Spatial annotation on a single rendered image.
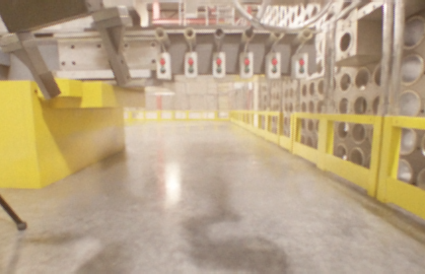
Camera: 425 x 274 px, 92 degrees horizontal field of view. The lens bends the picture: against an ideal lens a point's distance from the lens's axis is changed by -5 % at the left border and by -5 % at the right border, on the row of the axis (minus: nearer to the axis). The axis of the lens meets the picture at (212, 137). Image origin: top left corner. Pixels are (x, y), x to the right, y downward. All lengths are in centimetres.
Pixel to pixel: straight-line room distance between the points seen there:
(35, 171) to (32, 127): 24
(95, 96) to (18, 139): 46
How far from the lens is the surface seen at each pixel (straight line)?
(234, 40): 156
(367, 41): 234
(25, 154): 152
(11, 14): 41
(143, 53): 160
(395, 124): 118
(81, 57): 176
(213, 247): 74
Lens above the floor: 42
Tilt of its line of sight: 7 degrees down
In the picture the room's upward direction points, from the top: straight up
